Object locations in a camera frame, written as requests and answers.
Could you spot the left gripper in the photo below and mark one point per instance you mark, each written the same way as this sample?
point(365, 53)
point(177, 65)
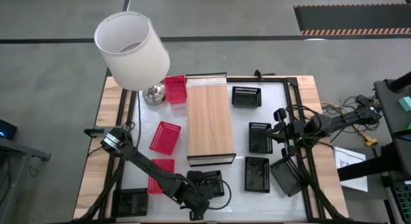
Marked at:
point(196, 198)

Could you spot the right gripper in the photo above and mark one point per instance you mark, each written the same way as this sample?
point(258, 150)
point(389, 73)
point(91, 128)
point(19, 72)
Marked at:
point(294, 132)

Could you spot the black plastic basket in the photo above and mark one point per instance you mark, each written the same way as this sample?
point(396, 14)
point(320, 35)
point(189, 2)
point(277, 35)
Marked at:
point(219, 180)
point(285, 177)
point(246, 100)
point(257, 176)
point(259, 142)
point(130, 203)

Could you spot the red plastic basket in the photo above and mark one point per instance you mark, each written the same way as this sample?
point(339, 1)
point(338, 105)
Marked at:
point(165, 138)
point(167, 164)
point(175, 89)

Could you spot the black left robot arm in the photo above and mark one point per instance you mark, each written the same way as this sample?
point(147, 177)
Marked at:
point(144, 163)

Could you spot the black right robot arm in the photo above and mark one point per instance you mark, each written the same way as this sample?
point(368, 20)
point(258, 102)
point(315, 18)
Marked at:
point(340, 119)

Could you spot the black clamp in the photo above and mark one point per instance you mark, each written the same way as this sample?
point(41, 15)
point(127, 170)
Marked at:
point(257, 74)

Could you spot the white paper sheet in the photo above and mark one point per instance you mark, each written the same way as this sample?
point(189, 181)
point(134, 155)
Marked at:
point(351, 163)

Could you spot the black equipment cart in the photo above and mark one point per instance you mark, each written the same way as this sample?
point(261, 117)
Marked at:
point(391, 160)

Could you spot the teal box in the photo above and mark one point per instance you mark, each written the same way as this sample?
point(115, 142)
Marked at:
point(406, 103)

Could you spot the black hazard-striped floor mat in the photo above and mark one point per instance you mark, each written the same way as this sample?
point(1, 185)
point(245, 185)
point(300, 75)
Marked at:
point(353, 18)

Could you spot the backlit keyboard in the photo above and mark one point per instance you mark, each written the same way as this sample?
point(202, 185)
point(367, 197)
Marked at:
point(404, 198)

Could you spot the white shade table lamp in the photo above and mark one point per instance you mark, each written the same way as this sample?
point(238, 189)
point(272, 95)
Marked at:
point(131, 50)

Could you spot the grey desk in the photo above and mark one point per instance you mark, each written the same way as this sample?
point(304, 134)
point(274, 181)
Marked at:
point(19, 150)

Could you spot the black device with blue light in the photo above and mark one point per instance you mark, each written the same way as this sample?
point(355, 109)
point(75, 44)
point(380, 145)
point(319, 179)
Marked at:
point(7, 130)

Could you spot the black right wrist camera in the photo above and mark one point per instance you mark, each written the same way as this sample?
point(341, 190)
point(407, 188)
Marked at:
point(280, 115)

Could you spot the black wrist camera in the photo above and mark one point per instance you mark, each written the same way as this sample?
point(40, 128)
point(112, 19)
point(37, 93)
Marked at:
point(195, 176)
point(280, 115)

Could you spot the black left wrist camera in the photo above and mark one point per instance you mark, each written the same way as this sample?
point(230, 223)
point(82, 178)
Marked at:
point(195, 176)

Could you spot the black metal table frame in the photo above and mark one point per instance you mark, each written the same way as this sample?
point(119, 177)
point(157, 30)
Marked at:
point(293, 80)

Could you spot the wooden shelf with black frame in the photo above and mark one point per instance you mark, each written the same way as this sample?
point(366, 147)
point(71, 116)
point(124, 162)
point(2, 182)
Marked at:
point(210, 121)

